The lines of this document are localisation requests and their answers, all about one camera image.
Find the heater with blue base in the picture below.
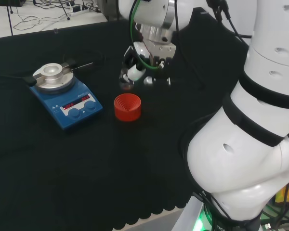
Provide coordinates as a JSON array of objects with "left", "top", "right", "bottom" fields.
[{"left": 24, "top": 59, "right": 104, "bottom": 132}]

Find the red ribbed ring stand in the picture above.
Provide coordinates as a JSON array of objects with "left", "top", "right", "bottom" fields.
[{"left": 114, "top": 93, "right": 142, "bottom": 122}]

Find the thin steel probe rod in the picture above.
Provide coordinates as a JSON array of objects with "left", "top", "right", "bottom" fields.
[{"left": 73, "top": 62, "right": 94, "bottom": 70}]

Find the green cable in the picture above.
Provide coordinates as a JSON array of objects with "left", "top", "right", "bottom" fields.
[{"left": 129, "top": 0, "right": 160, "bottom": 71}]

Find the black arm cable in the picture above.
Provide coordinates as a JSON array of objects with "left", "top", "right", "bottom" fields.
[{"left": 206, "top": 0, "right": 253, "bottom": 39}]

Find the black table cloth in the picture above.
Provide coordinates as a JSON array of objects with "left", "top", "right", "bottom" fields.
[{"left": 0, "top": 7, "right": 250, "bottom": 231}]

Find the clear glass round-bottom flask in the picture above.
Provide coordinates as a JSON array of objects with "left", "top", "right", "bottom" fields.
[{"left": 119, "top": 68, "right": 136, "bottom": 91}]

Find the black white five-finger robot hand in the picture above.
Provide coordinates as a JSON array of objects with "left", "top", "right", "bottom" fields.
[{"left": 120, "top": 41, "right": 178, "bottom": 87}]

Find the white power strip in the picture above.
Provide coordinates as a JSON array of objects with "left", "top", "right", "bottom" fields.
[{"left": 70, "top": 4, "right": 90, "bottom": 17}]

